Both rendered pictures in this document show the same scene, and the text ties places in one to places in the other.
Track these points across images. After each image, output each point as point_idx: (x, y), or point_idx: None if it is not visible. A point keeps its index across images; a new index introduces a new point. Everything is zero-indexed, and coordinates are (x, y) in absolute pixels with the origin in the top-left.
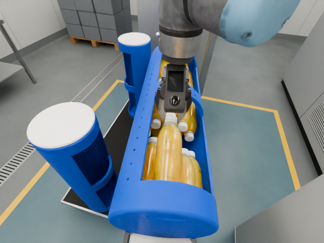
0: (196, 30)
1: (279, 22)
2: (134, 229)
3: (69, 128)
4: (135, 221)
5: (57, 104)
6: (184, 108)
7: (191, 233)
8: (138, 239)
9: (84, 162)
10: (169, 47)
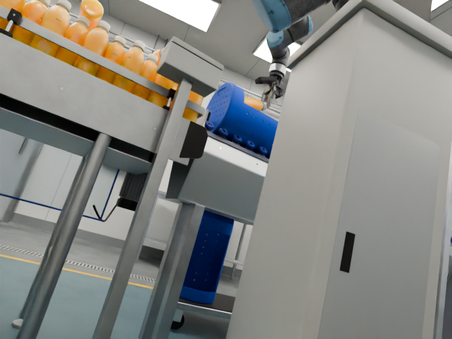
0: (277, 61)
1: (276, 37)
2: None
3: None
4: (212, 103)
5: None
6: (260, 77)
7: (222, 110)
8: None
9: (211, 239)
10: (269, 69)
